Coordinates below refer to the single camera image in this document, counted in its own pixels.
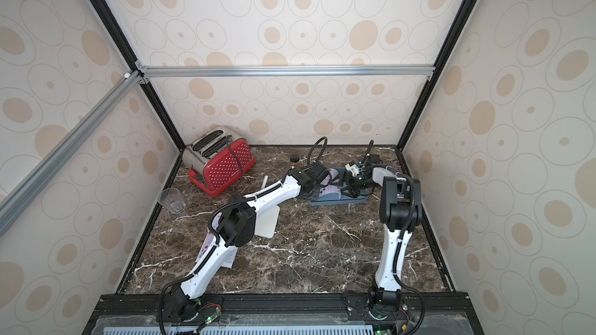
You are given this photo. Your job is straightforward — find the white menu holder stand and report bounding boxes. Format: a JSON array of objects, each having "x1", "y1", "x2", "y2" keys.
[{"x1": 248, "y1": 181, "x2": 283, "y2": 239}]

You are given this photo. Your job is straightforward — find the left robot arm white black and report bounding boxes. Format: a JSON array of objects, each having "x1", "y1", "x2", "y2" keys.
[{"x1": 157, "y1": 162, "x2": 329, "y2": 328}]

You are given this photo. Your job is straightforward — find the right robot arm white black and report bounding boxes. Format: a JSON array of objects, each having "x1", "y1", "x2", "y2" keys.
[{"x1": 344, "y1": 164, "x2": 422, "y2": 320}]

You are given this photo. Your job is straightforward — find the blue grey plastic tray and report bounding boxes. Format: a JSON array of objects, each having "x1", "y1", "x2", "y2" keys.
[{"x1": 307, "y1": 167, "x2": 370, "y2": 206}]

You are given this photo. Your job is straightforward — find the red polka dot toaster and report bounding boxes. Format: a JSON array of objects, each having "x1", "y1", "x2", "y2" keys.
[{"x1": 183, "y1": 126, "x2": 255, "y2": 197}]

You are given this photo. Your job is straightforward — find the clear plastic cup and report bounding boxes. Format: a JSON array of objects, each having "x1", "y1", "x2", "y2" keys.
[{"x1": 158, "y1": 188, "x2": 186, "y2": 216}]

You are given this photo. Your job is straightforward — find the left diagonal aluminium bar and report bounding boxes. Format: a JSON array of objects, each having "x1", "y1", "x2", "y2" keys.
[{"x1": 1, "y1": 71, "x2": 142, "y2": 234}]

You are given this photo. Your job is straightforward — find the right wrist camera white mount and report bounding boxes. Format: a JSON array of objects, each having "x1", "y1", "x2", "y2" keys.
[{"x1": 345, "y1": 162, "x2": 369, "y2": 178}]

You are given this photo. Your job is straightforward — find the black toaster power cable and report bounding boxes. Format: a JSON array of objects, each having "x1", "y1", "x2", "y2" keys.
[{"x1": 227, "y1": 136, "x2": 247, "y2": 178}]

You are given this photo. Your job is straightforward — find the horizontal aluminium frame bar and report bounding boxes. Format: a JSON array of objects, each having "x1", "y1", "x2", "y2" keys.
[{"x1": 141, "y1": 65, "x2": 435, "y2": 78}]

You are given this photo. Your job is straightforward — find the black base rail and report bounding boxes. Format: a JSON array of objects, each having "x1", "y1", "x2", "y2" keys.
[{"x1": 83, "y1": 292, "x2": 483, "y2": 334}]

